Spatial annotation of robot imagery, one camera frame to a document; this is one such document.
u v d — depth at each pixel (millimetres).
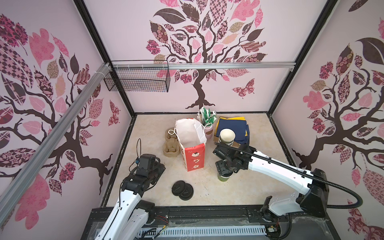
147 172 570
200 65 929
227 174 755
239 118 1110
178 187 792
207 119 876
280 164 461
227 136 858
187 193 793
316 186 401
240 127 1061
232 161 539
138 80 1220
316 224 721
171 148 949
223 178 783
